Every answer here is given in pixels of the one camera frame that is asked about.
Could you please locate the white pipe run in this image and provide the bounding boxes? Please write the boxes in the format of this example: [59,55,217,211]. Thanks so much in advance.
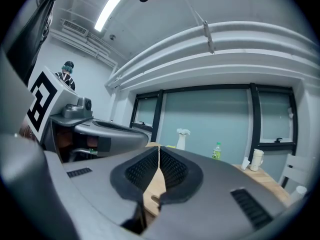
[104,20,320,93]

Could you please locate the green drink bottle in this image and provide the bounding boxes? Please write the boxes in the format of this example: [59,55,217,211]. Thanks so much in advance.
[211,141,223,161]

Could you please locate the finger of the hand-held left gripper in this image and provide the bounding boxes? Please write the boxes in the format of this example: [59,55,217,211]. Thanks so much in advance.
[73,122,152,158]

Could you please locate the white flower bunch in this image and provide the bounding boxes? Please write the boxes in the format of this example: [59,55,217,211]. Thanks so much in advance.
[176,127,192,137]

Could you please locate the person's left hand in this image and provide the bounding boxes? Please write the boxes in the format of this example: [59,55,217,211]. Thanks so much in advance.
[56,127,100,150]

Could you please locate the white lidded cup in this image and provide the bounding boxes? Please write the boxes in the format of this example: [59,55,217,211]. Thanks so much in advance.
[249,148,265,172]

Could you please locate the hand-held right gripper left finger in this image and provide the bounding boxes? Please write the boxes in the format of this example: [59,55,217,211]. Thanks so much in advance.
[43,145,161,240]

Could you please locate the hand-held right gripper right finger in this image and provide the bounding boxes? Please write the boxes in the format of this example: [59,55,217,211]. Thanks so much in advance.
[143,145,289,240]

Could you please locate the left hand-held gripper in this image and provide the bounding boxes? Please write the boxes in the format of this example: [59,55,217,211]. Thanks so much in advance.
[24,65,147,164]

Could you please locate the long fluorescent light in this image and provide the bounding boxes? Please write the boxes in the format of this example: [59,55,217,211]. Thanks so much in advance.
[94,0,126,33]

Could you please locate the thin white wall pipes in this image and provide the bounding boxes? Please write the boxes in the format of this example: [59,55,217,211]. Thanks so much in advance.
[48,28,119,69]

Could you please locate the white folded paper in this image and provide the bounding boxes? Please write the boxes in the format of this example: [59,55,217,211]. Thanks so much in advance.
[240,156,251,171]

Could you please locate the black framed window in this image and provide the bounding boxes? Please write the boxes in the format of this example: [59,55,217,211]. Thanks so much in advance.
[129,90,165,143]
[249,82,299,152]

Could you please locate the white pipe bracket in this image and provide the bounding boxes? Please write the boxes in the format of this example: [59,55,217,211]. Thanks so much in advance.
[174,0,216,55]

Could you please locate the wooden table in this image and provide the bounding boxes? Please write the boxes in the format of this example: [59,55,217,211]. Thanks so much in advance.
[142,141,294,219]

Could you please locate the white slatted chair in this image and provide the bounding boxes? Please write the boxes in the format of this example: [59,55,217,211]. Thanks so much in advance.
[278,153,318,195]

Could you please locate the white air vent unit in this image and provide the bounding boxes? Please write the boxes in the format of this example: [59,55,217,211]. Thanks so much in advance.
[61,18,90,38]

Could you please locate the frosted glass panel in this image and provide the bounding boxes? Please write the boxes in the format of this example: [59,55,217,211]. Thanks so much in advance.
[159,87,254,160]

